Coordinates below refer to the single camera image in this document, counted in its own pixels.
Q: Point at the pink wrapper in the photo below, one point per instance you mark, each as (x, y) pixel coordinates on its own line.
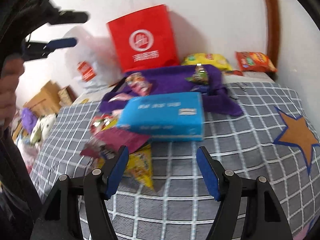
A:
(137, 83)

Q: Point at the white spotted plush toy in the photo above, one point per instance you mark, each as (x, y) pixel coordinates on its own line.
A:
(43, 127)

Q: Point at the person's left hand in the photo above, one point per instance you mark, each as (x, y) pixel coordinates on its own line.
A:
(10, 85)

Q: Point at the white plastic shopping bag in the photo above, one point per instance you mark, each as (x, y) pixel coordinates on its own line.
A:
(85, 55)

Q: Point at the purple cloth bag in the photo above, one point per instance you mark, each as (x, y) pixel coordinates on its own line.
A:
(170, 80)

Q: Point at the patterned book box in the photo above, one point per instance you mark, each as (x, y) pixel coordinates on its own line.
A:
(66, 96)

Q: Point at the orange chips bag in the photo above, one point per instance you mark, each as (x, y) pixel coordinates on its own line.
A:
(255, 61)

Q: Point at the panda print pink packet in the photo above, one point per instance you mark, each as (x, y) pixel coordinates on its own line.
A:
(103, 123)

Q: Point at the green snack packet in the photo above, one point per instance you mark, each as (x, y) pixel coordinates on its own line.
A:
(198, 75)

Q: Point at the brown wooden door frame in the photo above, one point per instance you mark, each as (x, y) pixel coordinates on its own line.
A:
(271, 17)

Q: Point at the grey checkered cloth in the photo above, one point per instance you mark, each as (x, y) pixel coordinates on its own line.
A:
(237, 135)

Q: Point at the white pink stick packet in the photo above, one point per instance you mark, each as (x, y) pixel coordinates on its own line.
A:
(117, 97)

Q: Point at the magenta snack packet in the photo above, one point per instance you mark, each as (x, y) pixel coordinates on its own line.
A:
(117, 140)

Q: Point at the person's dark clothing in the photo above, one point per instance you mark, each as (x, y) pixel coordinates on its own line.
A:
(15, 180)

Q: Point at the small dark blue packet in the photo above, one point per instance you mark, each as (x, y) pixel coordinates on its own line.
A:
(199, 88)

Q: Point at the yellow chips bag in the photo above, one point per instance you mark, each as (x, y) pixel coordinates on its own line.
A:
(207, 61)

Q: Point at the yellow snack packet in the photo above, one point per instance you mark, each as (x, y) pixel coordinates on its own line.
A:
(140, 167)

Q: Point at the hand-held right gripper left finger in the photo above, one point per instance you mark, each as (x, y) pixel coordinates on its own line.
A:
(117, 172)

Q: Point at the purple plush toy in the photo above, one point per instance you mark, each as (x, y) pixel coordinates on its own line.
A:
(28, 120)

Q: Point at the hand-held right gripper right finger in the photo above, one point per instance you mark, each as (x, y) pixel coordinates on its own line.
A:
(208, 177)

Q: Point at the red paper bag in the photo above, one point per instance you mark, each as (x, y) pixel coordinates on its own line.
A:
(142, 40)

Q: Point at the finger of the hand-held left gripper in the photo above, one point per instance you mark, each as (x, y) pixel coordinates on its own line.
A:
(62, 42)
(72, 17)

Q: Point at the blue tissue box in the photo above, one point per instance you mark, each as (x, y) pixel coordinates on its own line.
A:
(162, 115)

